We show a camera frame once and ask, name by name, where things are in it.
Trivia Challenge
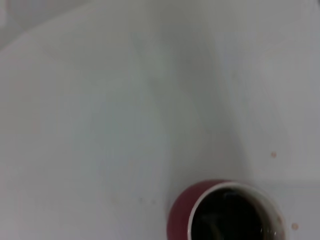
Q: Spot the red ceramic cup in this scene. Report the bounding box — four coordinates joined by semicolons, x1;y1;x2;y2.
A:
166;178;291;240

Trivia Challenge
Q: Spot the dark coffee liquid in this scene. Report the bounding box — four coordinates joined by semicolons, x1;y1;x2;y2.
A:
191;187;278;240

